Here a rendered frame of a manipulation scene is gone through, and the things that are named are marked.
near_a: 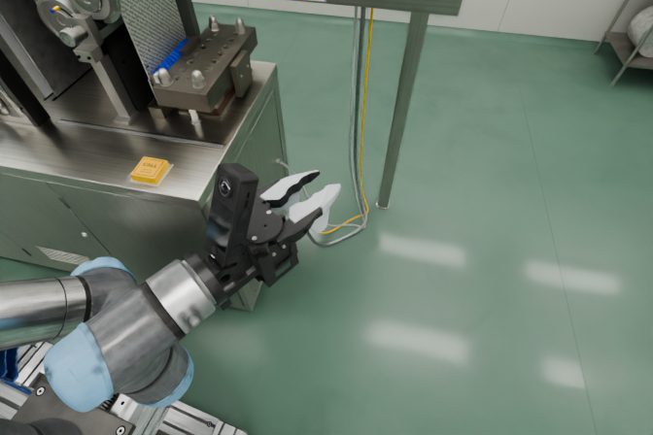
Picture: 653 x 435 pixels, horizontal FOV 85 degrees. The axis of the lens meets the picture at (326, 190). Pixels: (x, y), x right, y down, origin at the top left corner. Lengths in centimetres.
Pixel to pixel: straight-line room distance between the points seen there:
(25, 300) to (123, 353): 15
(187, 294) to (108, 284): 18
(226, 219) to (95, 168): 78
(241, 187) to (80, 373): 22
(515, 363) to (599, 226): 97
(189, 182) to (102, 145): 32
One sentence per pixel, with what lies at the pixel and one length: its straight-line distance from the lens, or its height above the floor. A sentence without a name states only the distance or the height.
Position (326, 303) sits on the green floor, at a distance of 174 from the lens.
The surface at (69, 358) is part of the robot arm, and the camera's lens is 43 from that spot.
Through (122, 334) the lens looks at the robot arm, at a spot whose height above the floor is 125.
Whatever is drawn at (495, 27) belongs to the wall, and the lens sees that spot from 383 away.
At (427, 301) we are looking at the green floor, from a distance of 180.
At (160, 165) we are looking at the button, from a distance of 104.
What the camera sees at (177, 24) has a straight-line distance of 132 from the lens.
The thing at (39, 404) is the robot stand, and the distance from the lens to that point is 97.
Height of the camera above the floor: 160
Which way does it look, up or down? 50 degrees down
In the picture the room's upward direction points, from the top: straight up
